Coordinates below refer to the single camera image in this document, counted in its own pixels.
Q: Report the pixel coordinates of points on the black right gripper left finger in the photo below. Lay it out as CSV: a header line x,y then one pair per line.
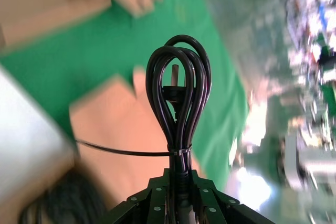
x,y
155,200

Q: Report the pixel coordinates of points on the green table cloth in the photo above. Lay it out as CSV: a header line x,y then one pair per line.
x,y
92,45

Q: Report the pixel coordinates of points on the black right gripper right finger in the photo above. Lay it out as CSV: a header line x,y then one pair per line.
x,y
210,203

